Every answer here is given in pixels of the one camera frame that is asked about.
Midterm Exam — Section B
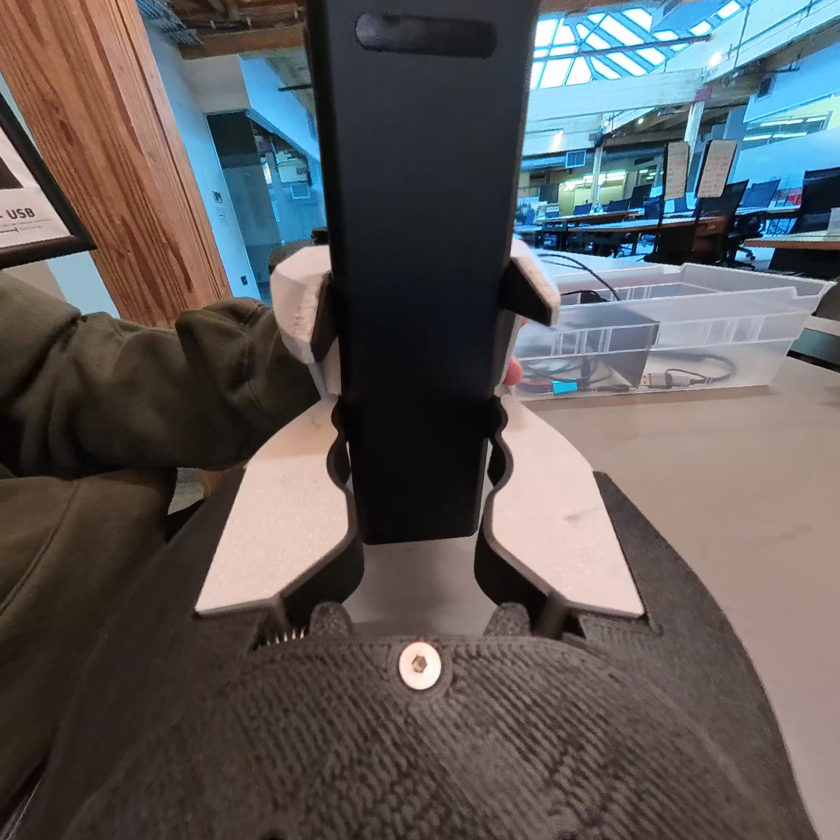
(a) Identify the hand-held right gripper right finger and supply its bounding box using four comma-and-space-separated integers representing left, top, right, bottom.
474, 395, 647, 637

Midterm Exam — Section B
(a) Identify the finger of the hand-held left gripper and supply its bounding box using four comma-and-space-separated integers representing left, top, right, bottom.
269, 246, 343, 398
497, 238, 563, 368

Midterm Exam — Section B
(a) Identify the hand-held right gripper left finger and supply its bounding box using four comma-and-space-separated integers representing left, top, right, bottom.
195, 395, 366, 634

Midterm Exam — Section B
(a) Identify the black USB hub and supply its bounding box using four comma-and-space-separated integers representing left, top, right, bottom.
305, 0, 540, 546

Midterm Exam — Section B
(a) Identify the person's left forearm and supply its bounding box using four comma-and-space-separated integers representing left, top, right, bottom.
0, 270, 324, 476

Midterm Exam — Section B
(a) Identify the grey desk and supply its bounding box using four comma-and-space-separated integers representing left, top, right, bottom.
341, 348, 840, 840

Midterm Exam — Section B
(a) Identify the long wooden office table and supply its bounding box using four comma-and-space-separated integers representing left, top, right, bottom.
525, 209, 802, 250

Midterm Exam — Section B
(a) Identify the black power adapter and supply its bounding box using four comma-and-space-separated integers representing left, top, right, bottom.
525, 311, 661, 389

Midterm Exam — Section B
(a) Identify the glass door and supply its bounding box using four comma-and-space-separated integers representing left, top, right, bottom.
206, 112, 327, 265

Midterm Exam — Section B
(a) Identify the black office chair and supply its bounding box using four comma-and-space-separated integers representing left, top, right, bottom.
734, 178, 783, 263
646, 180, 752, 266

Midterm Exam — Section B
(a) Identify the brown paper board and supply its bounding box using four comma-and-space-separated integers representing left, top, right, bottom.
696, 139, 740, 199
664, 141, 691, 201

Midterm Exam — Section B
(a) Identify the clear plastic bin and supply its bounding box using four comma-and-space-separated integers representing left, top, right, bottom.
508, 262, 837, 403

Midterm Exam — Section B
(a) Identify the person's green jacket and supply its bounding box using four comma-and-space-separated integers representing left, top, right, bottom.
0, 459, 179, 815

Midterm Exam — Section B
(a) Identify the wooden pillar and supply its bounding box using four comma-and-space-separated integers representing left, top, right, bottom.
0, 0, 234, 329

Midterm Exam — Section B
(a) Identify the black framed poster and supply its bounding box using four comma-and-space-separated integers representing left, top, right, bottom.
0, 92, 98, 270

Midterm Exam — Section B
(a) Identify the black monitor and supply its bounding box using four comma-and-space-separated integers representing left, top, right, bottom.
797, 167, 840, 235

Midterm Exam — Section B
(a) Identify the black cable with plug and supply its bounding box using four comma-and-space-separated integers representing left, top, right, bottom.
535, 251, 624, 307

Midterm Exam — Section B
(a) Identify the cable with silver connector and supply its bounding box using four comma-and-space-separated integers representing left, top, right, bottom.
594, 354, 731, 395

